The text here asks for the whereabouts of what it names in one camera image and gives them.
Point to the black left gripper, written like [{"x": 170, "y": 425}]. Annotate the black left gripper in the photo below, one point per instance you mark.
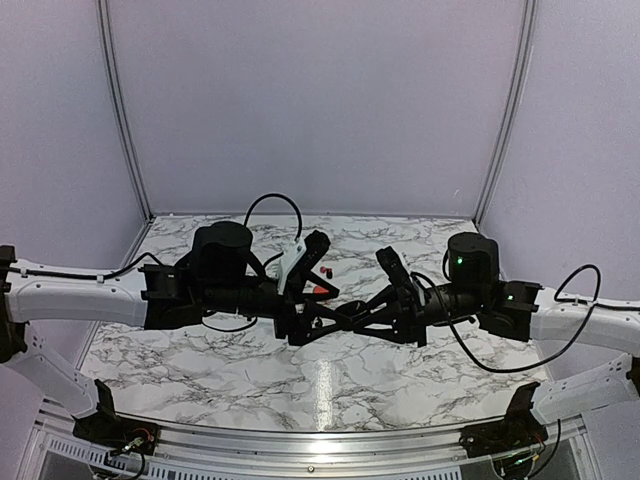
[{"x": 287, "y": 325}]

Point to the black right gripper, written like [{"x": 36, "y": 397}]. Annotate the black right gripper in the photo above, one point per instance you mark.
[{"x": 411, "y": 325}]

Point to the black earbud charging case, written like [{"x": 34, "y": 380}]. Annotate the black earbud charging case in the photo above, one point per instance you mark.
[{"x": 354, "y": 310}]

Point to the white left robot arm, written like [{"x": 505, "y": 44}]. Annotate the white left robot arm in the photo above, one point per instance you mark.
[{"x": 220, "y": 274}]

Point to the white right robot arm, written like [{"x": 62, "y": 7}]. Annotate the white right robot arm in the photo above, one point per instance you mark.
[{"x": 515, "y": 310}]

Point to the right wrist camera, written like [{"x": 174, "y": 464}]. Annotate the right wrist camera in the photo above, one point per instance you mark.
[{"x": 400, "y": 280}]

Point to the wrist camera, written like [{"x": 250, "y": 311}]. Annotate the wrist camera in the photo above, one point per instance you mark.
[
  {"x": 400, "y": 280},
  {"x": 296, "y": 264}
]

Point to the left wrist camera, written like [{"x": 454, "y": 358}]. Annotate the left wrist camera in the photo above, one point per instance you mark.
[{"x": 296, "y": 264}]

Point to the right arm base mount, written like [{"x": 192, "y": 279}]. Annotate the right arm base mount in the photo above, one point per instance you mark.
[{"x": 516, "y": 429}]

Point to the front aluminium rail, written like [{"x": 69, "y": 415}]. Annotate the front aluminium rail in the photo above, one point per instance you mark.
[{"x": 183, "y": 451}]

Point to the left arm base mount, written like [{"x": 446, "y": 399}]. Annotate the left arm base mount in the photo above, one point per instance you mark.
[{"x": 103, "y": 426}]

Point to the right aluminium frame post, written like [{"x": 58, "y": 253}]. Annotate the right aluminium frame post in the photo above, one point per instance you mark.
[{"x": 513, "y": 101}]

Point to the aluminium frame post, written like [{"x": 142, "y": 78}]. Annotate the aluminium frame post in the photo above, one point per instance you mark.
[
  {"x": 105, "y": 27},
  {"x": 513, "y": 101}
]

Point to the left aluminium frame post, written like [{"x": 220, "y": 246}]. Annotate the left aluminium frame post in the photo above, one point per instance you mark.
[{"x": 105, "y": 27}]

